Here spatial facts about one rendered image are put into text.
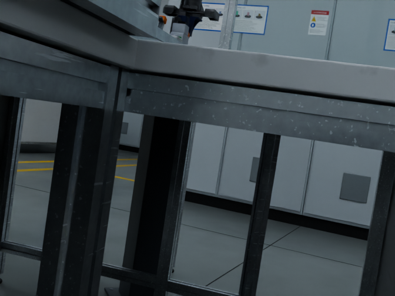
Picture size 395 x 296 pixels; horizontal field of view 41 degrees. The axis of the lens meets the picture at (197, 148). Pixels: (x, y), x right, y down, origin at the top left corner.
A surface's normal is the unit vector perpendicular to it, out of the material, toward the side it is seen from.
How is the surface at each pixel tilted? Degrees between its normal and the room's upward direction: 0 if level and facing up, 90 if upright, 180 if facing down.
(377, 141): 90
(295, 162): 90
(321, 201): 90
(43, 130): 90
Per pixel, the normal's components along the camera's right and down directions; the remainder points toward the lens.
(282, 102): -0.25, 0.01
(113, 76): 0.95, 0.16
